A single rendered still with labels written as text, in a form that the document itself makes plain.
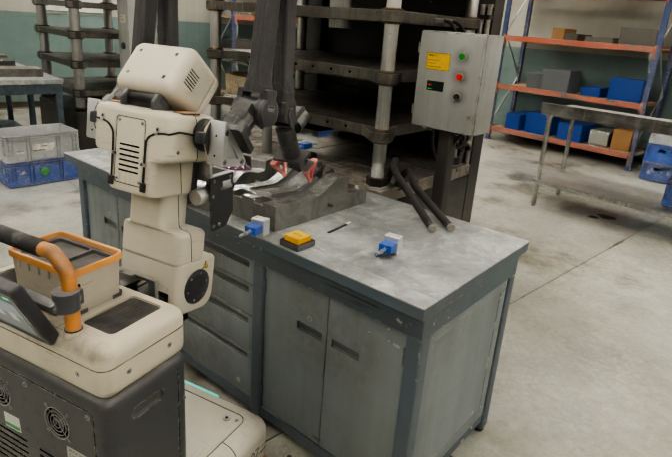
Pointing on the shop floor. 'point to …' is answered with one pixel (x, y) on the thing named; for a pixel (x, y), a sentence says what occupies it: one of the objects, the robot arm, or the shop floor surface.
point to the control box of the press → (454, 95)
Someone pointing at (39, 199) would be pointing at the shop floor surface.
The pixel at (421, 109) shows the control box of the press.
